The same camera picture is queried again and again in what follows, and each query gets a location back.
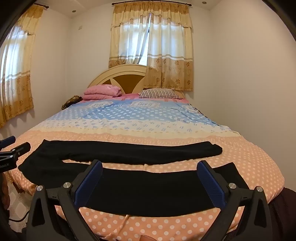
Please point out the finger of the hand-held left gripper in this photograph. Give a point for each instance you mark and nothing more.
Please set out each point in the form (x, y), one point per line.
(22, 148)
(8, 140)

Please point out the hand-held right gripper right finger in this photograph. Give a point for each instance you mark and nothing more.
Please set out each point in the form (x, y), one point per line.
(211, 183)

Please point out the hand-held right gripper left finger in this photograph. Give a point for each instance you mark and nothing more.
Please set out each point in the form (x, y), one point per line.
(89, 183)

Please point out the black pants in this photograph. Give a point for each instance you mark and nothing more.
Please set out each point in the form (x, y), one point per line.
(129, 185)

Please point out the dark patterned cloth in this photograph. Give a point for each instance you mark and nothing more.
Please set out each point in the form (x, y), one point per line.
(71, 101)

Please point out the beige floral window curtain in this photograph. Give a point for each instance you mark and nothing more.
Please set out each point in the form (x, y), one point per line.
(151, 44)
(16, 67)

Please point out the polka dot bed quilt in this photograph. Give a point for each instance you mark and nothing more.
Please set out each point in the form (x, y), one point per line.
(148, 120)

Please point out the folded pink blanket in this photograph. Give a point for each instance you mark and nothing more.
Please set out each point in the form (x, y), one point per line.
(103, 92)

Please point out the pink bed sheet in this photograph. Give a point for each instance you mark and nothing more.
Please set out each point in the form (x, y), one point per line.
(131, 95)

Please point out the striped pillow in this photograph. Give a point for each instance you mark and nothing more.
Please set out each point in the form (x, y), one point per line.
(159, 93)

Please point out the cream wooden headboard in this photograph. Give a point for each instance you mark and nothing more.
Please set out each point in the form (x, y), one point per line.
(120, 77)

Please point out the dark curtain rod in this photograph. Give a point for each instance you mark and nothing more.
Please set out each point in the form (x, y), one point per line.
(150, 2)
(41, 5)

